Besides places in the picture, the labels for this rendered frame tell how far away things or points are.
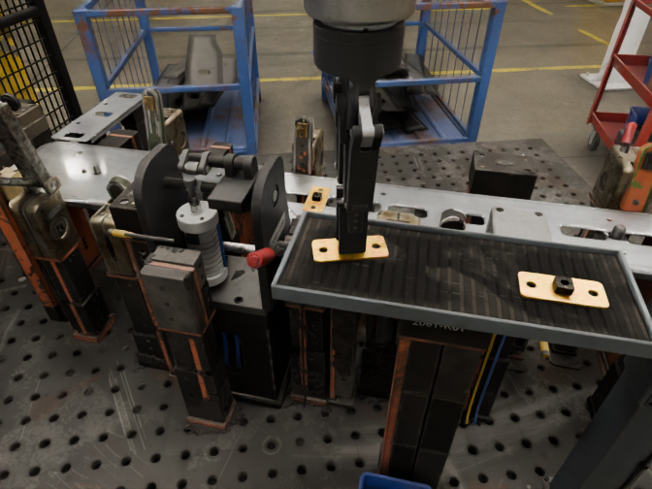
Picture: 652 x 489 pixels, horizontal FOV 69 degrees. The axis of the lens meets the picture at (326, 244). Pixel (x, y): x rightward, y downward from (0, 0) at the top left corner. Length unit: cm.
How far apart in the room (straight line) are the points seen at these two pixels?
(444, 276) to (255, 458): 52
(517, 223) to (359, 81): 38
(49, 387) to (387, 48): 92
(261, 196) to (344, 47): 27
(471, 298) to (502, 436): 50
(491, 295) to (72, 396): 82
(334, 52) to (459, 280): 26
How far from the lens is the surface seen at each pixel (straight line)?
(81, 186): 106
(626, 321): 54
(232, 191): 65
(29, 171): 95
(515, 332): 49
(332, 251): 53
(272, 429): 93
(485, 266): 55
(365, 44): 39
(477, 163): 101
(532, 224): 72
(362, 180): 43
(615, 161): 109
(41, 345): 120
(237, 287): 78
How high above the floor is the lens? 151
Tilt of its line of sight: 39 degrees down
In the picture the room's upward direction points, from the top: straight up
